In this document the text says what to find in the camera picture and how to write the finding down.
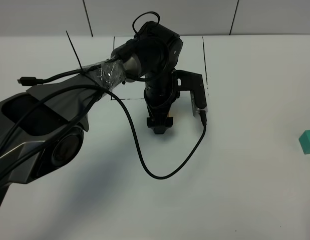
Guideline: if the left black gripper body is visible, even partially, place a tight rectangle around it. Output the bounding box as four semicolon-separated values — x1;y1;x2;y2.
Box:
144;72;180;125

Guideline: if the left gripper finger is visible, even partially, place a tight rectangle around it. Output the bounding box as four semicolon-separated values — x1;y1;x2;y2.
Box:
147;117;173;135

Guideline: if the green block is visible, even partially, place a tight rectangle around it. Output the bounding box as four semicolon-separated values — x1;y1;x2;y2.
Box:
298;130;310;155

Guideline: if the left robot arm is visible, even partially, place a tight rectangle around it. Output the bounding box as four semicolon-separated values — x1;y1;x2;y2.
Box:
0;21;183;207

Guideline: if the black zip tie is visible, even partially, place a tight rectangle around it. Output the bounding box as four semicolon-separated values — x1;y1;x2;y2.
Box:
66;30;84;72

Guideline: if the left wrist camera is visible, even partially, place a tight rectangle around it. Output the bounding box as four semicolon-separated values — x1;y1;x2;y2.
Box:
172;70;207;119

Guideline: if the left black camera cable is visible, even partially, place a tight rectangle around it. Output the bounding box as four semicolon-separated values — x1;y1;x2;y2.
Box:
16;74;207;180

